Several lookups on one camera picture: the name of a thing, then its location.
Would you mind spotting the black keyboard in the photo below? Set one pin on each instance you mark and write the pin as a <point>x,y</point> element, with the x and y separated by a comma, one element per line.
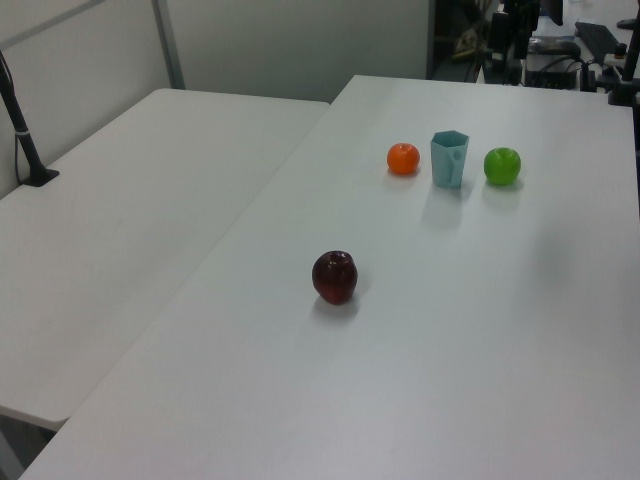
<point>597,37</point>

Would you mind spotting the orange mandarin fruit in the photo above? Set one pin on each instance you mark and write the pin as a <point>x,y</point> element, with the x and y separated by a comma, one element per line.
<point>403,159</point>

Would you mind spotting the black camera stand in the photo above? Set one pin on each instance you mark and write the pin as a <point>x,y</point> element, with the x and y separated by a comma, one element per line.
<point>622,92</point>

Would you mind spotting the white side table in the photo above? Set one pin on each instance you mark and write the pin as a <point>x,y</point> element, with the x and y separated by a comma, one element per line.
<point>125,225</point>

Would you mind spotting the dark red apple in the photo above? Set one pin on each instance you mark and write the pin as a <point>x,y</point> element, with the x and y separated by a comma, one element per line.
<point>335,277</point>

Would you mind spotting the black electronics box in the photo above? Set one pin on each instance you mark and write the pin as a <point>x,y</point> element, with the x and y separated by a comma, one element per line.
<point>550,79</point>

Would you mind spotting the emergency stop button box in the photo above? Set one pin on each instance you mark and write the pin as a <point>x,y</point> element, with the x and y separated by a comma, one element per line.
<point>620,52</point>

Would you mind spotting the green apple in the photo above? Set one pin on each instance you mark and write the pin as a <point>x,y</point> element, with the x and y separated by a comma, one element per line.
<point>502,167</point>

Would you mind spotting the grey metal partition post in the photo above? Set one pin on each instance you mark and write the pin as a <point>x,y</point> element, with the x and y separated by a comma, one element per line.
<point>169,45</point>

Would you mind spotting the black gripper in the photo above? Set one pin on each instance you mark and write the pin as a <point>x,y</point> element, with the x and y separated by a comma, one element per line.
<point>517,30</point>

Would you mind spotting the light blue hexagonal mug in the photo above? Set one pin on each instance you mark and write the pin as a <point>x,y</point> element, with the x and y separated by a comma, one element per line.
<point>444,167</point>

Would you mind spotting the black camera pole with base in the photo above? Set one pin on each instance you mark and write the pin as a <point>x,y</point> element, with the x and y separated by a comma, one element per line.
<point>25,145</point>

